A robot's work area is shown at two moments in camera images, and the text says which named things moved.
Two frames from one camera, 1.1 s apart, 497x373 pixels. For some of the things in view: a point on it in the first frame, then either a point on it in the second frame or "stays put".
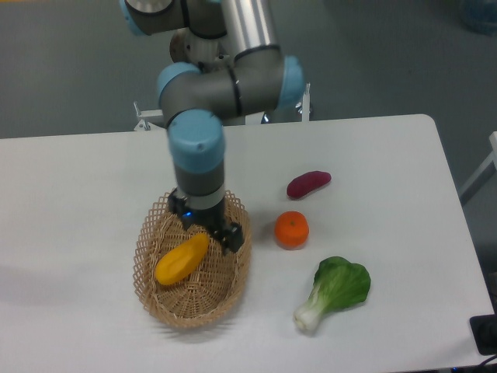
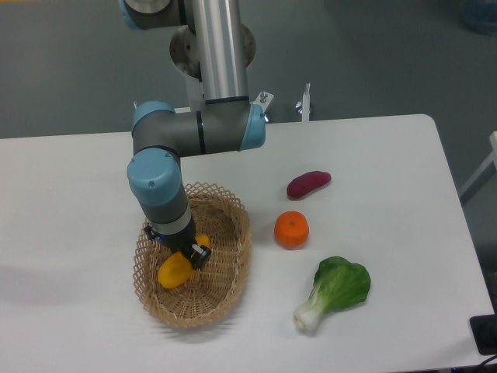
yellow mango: [181, 263] stays put
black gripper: [213, 220] → [183, 242]
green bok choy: [338, 284] stays put
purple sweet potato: [307, 183] stays put
